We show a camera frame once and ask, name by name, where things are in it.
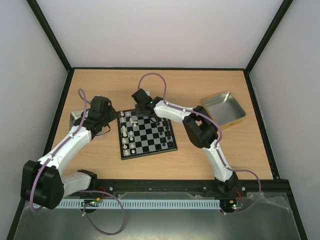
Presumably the row of black chess pieces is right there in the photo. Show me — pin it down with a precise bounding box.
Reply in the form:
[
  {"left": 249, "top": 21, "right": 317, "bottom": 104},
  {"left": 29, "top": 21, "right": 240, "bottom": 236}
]
[{"left": 157, "top": 118, "right": 174, "bottom": 148}]

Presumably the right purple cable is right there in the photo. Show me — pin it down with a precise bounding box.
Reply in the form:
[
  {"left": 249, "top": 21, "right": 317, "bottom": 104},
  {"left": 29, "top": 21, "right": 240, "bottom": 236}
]
[{"left": 137, "top": 72, "right": 262, "bottom": 216}]

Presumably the black aluminium frame rail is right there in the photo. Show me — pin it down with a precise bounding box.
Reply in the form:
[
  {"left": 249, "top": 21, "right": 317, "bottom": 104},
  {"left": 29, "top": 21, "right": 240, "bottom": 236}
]
[{"left": 24, "top": 176, "right": 291, "bottom": 198}]

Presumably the gold metal tin box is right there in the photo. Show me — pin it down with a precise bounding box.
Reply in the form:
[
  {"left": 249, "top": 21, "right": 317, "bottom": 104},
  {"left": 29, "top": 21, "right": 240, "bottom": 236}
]
[{"left": 203, "top": 92, "right": 247, "bottom": 130}]

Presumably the purple cable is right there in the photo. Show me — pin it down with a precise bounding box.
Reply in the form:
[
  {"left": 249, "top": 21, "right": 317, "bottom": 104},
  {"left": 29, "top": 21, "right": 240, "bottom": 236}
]
[
  {"left": 137, "top": 72, "right": 262, "bottom": 216},
  {"left": 29, "top": 88, "right": 88, "bottom": 213}
]

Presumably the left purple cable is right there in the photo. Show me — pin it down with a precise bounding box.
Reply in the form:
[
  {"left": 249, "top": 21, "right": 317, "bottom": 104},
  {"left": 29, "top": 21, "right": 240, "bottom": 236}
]
[{"left": 29, "top": 88, "right": 88, "bottom": 213}]

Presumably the pile of white chess pieces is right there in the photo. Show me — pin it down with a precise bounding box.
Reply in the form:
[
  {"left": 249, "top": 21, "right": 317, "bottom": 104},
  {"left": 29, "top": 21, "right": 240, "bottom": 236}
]
[{"left": 130, "top": 118, "right": 138, "bottom": 127}]

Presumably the black grey chessboard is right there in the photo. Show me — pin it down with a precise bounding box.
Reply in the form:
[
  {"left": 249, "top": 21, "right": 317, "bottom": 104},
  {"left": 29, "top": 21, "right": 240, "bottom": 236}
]
[{"left": 117, "top": 109, "right": 178, "bottom": 161}]

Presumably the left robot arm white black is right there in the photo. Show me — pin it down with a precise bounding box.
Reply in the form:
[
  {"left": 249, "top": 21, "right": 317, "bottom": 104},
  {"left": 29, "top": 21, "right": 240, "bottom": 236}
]
[{"left": 20, "top": 96, "right": 117, "bottom": 210}]

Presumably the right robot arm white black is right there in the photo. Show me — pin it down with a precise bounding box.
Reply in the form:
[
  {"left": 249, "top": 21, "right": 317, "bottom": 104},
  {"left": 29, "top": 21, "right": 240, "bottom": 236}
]
[{"left": 131, "top": 88, "right": 242, "bottom": 196}]

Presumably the light blue cable duct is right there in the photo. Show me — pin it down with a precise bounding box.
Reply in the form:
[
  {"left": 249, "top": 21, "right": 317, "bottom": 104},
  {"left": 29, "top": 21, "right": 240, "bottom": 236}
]
[{"left": 54, "top": 198, "right": 221, "bottom": 210}]

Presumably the silver metal tin lid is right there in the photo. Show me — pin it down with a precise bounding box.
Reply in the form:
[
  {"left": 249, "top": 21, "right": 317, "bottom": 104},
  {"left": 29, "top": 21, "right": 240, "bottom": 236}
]
[{"left": 68, "top": 109, "right": 107, "bottom": 141}]

